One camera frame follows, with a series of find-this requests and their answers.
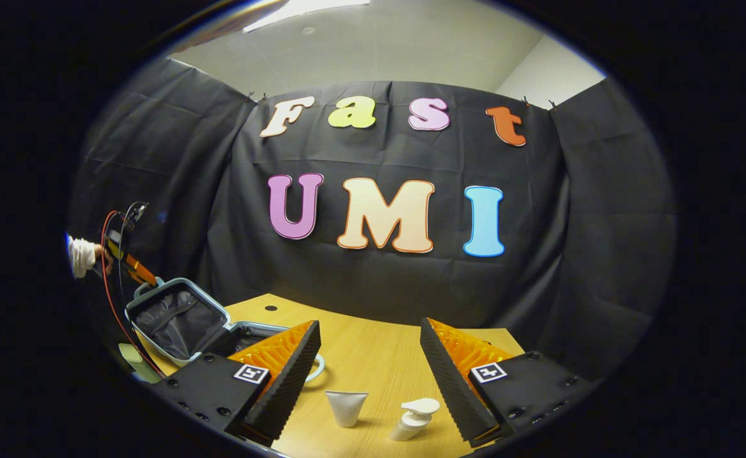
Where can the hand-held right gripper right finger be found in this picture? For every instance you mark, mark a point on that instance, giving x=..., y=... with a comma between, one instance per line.
x=449, y=388

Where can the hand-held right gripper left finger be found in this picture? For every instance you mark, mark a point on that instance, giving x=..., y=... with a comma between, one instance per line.
x=284, y=394

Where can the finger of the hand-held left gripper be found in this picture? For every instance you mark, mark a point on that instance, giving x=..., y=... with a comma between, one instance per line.
x=140, y=272

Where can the white pump bottle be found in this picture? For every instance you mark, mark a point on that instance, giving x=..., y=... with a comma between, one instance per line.
x=408, y=425

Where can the light blue suitcase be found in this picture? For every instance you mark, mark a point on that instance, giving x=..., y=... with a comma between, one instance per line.
x=175, y=318

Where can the white squeeze tube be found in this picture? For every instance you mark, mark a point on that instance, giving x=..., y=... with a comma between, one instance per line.
x=346, y=410

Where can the black backdrop cloth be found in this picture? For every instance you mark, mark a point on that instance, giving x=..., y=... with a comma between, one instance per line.
x=570, y=242

